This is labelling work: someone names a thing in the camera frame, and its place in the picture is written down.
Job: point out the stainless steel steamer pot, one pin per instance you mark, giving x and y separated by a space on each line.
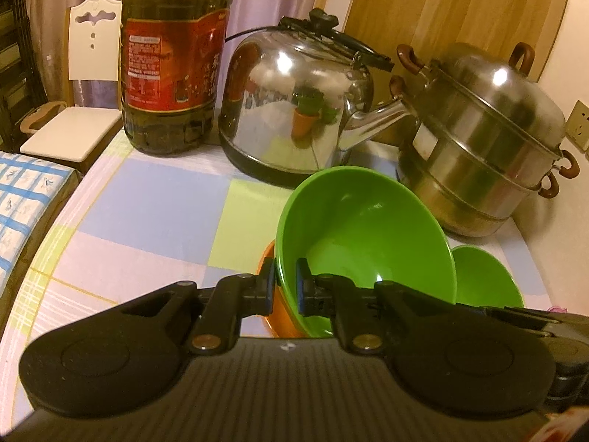
478 147

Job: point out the checked pastel tablecloth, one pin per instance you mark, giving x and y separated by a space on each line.
152 212

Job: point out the blue checkered cushion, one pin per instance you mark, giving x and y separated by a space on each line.
27 212

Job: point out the beige curved object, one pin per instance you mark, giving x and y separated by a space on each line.
41 114

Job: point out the wooden wall panel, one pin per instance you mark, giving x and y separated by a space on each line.
451 4

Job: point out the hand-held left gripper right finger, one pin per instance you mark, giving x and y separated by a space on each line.
301 287

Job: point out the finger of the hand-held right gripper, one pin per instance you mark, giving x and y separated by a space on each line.
552 320

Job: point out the dark shelf rack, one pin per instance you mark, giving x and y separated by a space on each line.
18 55

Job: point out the beige wall power socket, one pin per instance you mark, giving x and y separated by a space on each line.
579 124

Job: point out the orange plastic bowl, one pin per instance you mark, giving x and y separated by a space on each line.
281 317

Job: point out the white wooden chair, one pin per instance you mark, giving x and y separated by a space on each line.
92 55

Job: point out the cooking oil bottle red label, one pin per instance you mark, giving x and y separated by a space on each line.
170 64

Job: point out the stainless steel kettle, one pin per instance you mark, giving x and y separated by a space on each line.
285 115

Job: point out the green plastic bowl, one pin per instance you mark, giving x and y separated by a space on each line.
487 281
363 239

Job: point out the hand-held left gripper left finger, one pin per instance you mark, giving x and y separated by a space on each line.
262 290

